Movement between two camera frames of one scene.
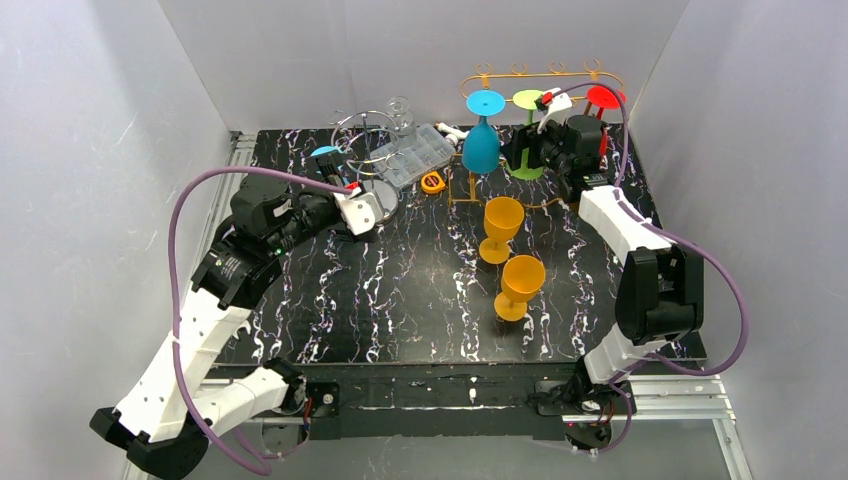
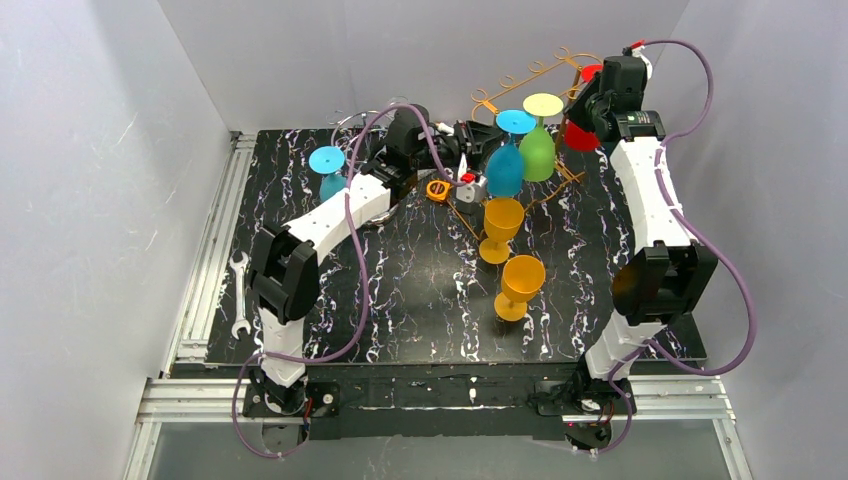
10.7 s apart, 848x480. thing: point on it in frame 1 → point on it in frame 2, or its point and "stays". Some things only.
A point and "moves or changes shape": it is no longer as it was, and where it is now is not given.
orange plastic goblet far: [502, 216] stays
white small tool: [452, 134] stays
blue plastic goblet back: [481, 148] → [504, 169]
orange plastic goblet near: [522, 278] stays
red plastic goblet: [604, 97] moves or changes shape
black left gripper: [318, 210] → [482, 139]
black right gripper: [525, 149] → [582, 113]
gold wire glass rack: [516, 132] moves or changes shape
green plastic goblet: [526, 100] moves or changes shape
